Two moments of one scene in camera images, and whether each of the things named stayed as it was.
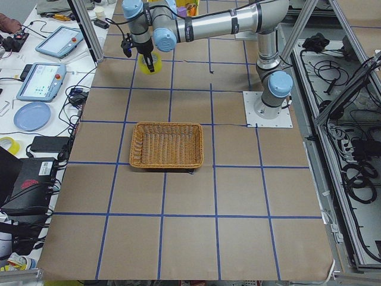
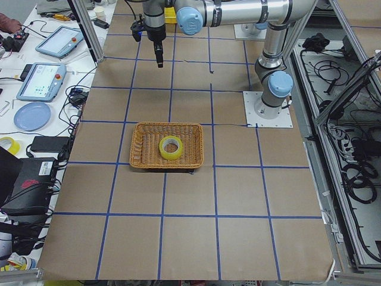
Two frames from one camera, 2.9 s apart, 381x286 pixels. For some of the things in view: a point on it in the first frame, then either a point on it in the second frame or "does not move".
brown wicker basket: [166, 145] does not move
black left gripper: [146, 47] → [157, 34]
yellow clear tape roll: [157, 61] → [168, 140]
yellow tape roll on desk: [14, 147] does not move
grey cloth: [52, 6] does not move
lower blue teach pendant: [41, 82] does not move
